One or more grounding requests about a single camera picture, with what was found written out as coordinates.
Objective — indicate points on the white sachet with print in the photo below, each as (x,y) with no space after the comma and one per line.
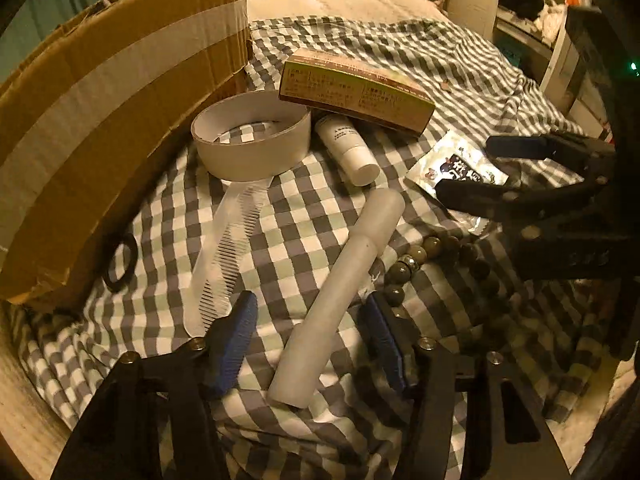
(453,157)

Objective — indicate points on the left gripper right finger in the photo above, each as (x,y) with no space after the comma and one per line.
(506,436)

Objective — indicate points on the brown cardboard box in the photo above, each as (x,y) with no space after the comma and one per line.
(91,120)

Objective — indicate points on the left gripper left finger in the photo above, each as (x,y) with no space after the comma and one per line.
(117,435)

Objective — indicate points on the red white medicine box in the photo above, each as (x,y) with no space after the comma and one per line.
(357,89)

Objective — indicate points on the white tape roll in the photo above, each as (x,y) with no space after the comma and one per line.
(275,152)

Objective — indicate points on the clear plastic comb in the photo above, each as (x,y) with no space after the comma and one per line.
(225,246)

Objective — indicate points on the long white plastic tube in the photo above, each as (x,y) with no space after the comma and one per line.
(309,347)

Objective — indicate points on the checkered grey white cloth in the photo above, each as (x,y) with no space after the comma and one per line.
(353,427)

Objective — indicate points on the small white cream tube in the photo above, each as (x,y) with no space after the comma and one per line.
(348,149)

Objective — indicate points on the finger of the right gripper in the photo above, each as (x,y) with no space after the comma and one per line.
(489,201)
(529,147)

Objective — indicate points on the white shelf cabinet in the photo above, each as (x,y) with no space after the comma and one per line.
(532,34)

